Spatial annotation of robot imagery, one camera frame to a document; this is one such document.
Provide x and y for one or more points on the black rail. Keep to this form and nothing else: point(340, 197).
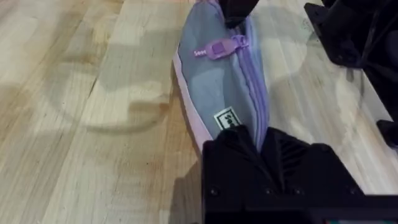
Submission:
point(388, 90)

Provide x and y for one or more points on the purple soft zip bag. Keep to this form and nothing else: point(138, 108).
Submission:
point(214, 87)

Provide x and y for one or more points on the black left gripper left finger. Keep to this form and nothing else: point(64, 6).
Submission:
point(230, 168)

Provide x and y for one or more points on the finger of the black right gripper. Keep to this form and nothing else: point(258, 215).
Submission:
point(230, 11)
point(247, 9)

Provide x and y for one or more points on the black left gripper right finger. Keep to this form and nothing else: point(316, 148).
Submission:
point(304, 171)

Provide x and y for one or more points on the black clamp on rail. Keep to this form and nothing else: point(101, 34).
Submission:
point(390, 132)

